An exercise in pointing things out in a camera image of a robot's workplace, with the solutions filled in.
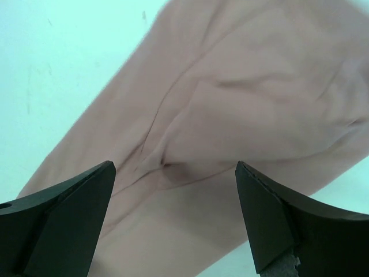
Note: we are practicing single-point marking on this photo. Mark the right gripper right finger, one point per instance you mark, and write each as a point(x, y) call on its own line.
point(291, 234)

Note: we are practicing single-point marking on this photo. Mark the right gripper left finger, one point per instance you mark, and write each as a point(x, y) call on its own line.
point(54, 232)

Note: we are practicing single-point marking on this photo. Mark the pink t shirt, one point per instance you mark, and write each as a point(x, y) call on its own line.
point(280, 85)

